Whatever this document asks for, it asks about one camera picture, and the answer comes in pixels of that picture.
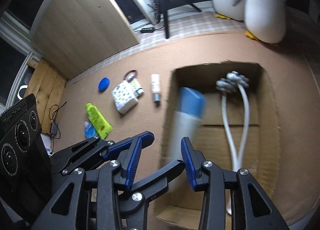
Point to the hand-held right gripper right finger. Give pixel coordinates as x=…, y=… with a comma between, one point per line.
x=187, y=162

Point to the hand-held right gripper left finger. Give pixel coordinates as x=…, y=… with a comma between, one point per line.
x=132, y=165

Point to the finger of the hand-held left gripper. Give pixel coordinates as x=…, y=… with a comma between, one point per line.
x=160, y=175
x=115, y=151

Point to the white bottle with blue cap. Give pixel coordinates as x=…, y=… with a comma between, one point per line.
x=185, y=124

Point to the white patterned tube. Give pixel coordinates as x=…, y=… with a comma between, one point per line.
x=138, y=89

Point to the blue round disc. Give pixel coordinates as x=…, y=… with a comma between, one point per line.
x=103, y=84

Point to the cardboard box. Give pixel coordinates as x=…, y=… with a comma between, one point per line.
x=260, y=149

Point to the white power strip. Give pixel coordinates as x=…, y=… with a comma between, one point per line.
x=46, y=142

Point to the small blue bottle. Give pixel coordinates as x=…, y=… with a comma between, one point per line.
x=89, y=129

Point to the yellow-green tube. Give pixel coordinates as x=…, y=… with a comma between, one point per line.
x=96, y=119

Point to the patterned white tissue pack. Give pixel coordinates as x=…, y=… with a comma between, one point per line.
x=123, y=98

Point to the wooden plank panel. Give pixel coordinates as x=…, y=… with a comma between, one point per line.
x=47, y=87

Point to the pale pink tube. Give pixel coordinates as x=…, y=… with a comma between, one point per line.
x=155, y=84

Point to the white roller massager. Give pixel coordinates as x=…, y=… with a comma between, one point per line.
x=233, y=78

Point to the tan blanket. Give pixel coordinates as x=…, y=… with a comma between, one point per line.
x=200, y=52

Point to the black power strip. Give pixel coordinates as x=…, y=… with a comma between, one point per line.
x=147, y=30

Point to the light wooden cabinet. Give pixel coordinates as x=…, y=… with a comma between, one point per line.
x=82, y=24

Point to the plaid bed sheet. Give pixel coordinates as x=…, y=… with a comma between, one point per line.
x=200, y=23

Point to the black stand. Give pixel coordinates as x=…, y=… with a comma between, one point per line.
x=166, y=19

